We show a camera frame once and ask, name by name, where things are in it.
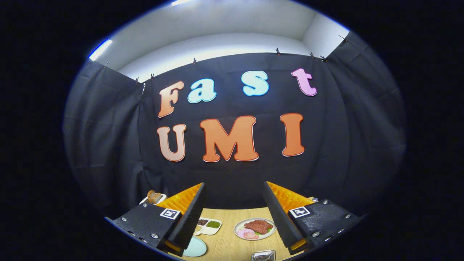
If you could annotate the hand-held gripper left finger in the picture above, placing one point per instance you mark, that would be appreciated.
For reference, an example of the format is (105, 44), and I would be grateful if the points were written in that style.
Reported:
(188, 217)

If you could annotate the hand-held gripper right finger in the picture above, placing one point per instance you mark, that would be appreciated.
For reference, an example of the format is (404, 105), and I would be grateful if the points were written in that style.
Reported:
(277, 217)

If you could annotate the pile of dark beans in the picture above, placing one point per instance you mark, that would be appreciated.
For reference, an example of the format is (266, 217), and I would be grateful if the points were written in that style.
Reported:
(202, 222)

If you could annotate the pile of yellow beans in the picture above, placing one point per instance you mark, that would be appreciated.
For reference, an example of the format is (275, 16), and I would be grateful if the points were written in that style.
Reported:
(198, 228)

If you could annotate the green lettuce leaf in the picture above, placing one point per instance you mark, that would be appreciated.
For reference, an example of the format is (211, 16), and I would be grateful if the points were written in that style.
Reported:
(270, 230)

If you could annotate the red meat slab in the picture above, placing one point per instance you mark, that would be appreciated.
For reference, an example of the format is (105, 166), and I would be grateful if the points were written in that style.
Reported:
(258, 226)

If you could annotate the pile of green beans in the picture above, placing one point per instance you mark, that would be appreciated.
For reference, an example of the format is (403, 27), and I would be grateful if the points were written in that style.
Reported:
(213, 224)

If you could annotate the white divided dish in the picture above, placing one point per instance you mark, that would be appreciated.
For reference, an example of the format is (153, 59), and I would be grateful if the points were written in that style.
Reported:
(213, 231)

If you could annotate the light blue plate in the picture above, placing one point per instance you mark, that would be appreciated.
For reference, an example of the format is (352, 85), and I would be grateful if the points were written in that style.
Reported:
(194, 248)

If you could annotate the reddish pink ham slice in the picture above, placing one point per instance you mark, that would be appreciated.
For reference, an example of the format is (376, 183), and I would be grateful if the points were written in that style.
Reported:
(251, 235)

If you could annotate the white toaster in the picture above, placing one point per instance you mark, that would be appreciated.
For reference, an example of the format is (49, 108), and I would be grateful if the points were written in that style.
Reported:
(161, 197)

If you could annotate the brown toast slice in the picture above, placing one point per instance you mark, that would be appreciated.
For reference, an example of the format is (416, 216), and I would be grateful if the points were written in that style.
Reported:
(158, 198)
(150, 196)

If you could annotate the beige round plate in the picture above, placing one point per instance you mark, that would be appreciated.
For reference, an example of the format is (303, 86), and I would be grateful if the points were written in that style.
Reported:
(239, 225)

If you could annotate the pale pink ham slice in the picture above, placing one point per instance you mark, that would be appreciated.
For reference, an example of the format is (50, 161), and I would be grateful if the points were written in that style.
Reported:
(241, 232)

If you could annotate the ceiling strip light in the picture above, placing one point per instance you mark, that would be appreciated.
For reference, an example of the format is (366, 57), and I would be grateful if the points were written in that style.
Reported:
(180, 2)
(100, 50)

